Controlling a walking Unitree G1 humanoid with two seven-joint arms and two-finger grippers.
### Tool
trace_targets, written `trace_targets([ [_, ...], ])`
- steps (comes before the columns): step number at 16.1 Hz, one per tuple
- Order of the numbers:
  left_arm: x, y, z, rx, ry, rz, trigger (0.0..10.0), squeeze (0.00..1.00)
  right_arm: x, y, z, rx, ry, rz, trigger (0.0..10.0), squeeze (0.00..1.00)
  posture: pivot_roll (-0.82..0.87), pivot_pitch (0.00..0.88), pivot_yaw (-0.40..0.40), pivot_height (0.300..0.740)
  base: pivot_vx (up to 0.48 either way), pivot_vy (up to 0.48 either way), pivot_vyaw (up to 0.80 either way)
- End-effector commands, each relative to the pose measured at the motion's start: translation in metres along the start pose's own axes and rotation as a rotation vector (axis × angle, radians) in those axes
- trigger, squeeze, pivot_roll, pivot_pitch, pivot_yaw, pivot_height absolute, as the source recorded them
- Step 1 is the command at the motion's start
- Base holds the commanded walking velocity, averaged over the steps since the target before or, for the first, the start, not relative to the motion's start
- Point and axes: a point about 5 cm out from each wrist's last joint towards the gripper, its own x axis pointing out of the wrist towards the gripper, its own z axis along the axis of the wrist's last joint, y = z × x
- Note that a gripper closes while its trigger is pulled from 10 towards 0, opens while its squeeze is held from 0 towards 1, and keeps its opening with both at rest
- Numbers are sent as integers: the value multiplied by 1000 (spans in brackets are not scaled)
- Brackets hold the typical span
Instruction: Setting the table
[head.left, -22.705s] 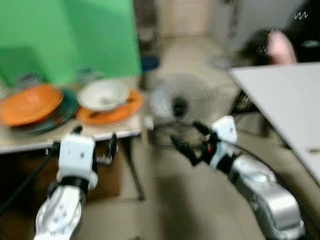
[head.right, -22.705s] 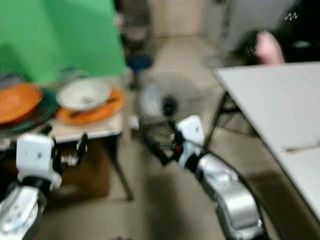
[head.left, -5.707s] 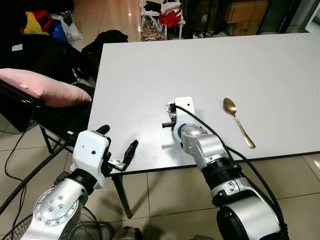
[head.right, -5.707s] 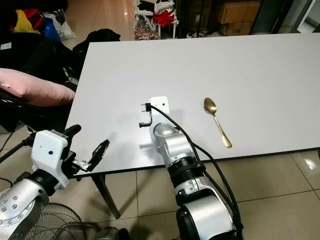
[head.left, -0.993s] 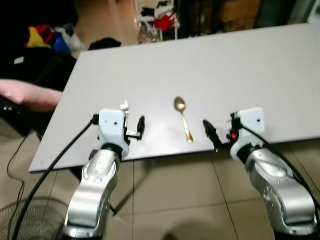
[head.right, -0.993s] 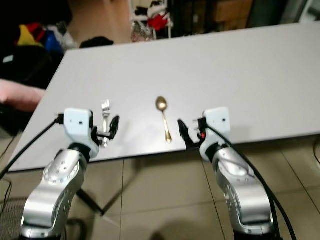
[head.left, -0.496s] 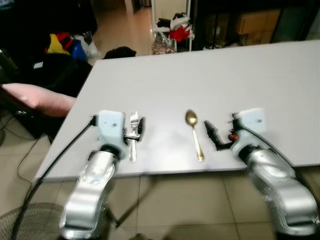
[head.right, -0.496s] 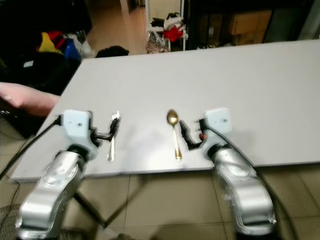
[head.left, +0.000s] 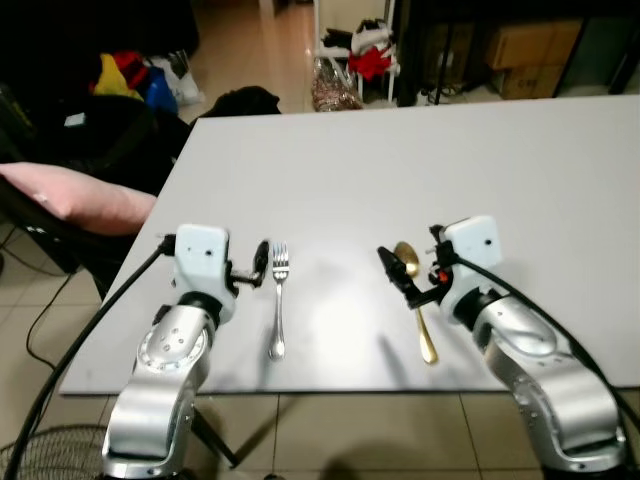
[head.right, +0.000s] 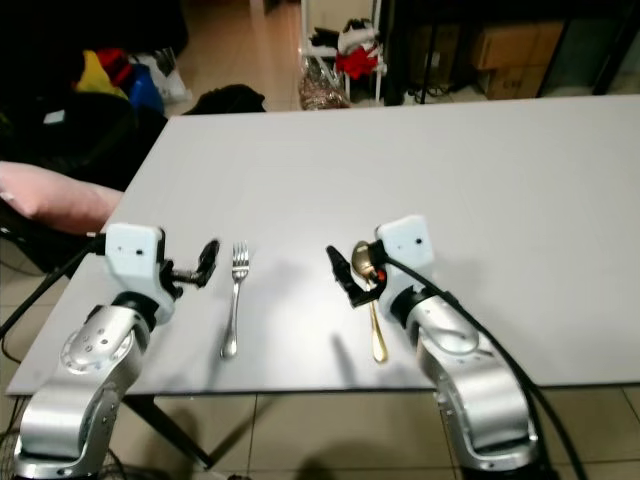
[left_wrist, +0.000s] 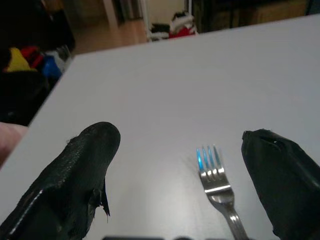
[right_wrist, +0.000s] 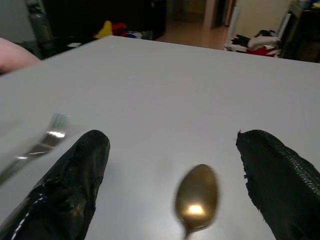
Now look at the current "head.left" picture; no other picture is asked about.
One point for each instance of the blue bag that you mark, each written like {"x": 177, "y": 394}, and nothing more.
{"x": 160, "y": 92}

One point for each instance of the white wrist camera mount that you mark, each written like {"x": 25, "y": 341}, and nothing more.
{"x": 200, "y": 255}
{"x": 472, "y": 245}

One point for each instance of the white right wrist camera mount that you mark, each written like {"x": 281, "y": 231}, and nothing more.
{"x": 472, "y": 245}

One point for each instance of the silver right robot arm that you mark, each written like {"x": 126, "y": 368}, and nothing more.
{"x": 540, "y": 370}

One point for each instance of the black bag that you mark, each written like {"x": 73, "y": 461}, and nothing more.
{"x": 240, "y": 102}

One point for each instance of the black shelving unit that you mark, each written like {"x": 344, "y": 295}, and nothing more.
{"x": 410, "y": 50}

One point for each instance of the white plastic bag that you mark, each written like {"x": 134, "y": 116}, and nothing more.
{"x": 185, "y": 80}

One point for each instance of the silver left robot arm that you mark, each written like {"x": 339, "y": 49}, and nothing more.
{"x": 165, "y": 370}

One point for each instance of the small cardboard box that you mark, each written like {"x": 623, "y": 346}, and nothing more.
{"x": 528, "y": 82}

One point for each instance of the black armchair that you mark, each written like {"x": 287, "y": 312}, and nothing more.
{"x": 110, "y": 140}

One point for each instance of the yellow cloth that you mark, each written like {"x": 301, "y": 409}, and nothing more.
{"x": 112, "y": 80}

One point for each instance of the white cloth pile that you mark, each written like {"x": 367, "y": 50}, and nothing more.
{"x": 375, "y": 38}

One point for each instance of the gold spoon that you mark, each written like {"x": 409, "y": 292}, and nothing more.
{"x": 427, "y": 335}

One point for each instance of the pink cushion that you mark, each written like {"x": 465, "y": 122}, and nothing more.
{"x": 70, "y": 195}

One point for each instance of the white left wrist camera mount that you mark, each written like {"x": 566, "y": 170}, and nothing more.
{"x": 200, "y": 255}

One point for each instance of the patterned brown bag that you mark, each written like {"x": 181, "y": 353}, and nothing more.
{"x": 335, "y": 90}

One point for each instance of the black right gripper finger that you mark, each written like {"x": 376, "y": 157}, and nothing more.
{"x": 393, "y": 275}
{"x": 412, "y": 271}

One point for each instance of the white paper tag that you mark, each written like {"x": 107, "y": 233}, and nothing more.
{"x": 75, "y": 120}

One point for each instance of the black table leg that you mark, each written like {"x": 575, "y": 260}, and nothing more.
{"x": 213, "y": 435}

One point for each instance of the red cloth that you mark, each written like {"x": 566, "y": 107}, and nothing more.
{"x": 130, "y": 65}

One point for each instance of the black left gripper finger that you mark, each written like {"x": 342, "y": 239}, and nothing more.
{"x": 262, "y": 258}

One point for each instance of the silver fork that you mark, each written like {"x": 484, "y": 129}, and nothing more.
{"x": 279, "y": 300}

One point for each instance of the black fan guard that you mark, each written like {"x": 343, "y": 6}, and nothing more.
{"x": 50, "y": 455}

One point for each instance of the red garment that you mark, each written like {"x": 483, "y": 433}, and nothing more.
{"x": 370, "y": 63}

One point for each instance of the large cardboard box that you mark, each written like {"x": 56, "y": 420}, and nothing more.
{"x": 530, "y": 45}

